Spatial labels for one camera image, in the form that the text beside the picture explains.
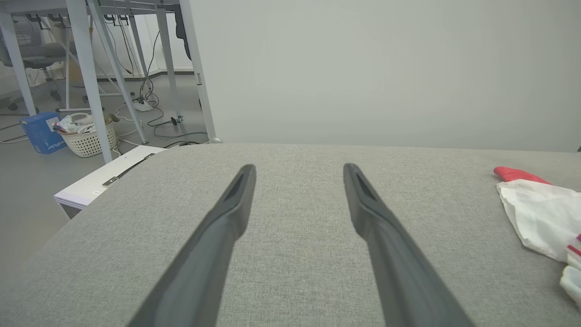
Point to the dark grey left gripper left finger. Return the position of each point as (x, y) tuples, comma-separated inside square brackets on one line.
[(204, 272)]

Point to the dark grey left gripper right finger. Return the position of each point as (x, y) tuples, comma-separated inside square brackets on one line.
[(399, 272)]

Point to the red and white basketball jersey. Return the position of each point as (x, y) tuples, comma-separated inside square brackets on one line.
[(540, 213)]

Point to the grey fabric sofa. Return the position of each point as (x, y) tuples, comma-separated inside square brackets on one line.
[(295, 204)]

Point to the white items at table edge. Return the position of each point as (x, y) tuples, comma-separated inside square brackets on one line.
[(91, 184)]

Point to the white plastic laundry basket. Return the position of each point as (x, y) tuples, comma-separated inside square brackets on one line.
[(91, 143)]

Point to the white power strip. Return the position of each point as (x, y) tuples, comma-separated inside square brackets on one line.
[(144, 106)]

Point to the laundry pile in basket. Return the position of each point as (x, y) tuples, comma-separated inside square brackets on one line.
[(72, 123)]

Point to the blue cardboard box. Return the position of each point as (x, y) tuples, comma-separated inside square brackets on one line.
[(41, 136)]

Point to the black hanging object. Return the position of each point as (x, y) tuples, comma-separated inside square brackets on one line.
[(181, 32)]

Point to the grey office chair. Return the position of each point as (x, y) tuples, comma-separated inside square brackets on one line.
[(41, 50)]

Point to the white metal desk frame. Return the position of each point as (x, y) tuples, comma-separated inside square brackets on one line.
[(85, 68)]

